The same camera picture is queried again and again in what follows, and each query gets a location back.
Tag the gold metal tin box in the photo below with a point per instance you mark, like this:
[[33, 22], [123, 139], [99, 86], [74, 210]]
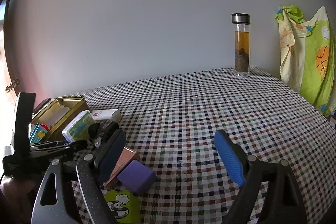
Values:
[[58, 114]]

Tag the brass door handle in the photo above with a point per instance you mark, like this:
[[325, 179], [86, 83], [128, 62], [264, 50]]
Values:
[[12, 85]]

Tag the green patterned cloth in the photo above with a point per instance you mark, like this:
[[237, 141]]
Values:
[[307, 56]]

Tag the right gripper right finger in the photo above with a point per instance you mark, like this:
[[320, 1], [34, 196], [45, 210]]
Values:
[[283, 201]]

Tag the red toy brick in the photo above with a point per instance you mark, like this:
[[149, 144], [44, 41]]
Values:
[[45, 127]]

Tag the teal toy brick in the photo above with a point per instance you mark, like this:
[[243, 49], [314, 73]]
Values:
[[37, 134]]

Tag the glass tea bottle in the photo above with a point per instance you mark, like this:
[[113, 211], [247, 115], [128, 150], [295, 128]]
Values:
[[242, 24]]

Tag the clear plastic card case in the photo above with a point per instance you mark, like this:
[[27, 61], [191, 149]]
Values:
[[77, 129]]

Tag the white small box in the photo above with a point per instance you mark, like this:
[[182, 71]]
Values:
[[106, 115]]

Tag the brown wooden door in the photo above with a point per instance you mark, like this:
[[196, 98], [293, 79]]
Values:
[[7, 73]]

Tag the person's left hand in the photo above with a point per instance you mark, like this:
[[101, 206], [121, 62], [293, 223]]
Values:
[[20, 194]]

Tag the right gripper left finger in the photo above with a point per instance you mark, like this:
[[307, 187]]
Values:
[[55, 201]]

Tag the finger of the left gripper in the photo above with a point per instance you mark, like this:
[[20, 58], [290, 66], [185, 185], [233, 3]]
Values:
[[48, 144], [63, 150]]

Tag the purple square block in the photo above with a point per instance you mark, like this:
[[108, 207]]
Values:
[[137, 177]]

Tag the checkered tablecloth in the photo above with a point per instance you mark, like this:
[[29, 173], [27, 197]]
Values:
[[171, 120]]

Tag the green toy brick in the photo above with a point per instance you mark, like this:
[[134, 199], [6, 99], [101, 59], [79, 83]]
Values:
[[124, 206]]

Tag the black lumpy object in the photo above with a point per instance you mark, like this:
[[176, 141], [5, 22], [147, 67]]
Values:
[[101, 132]]

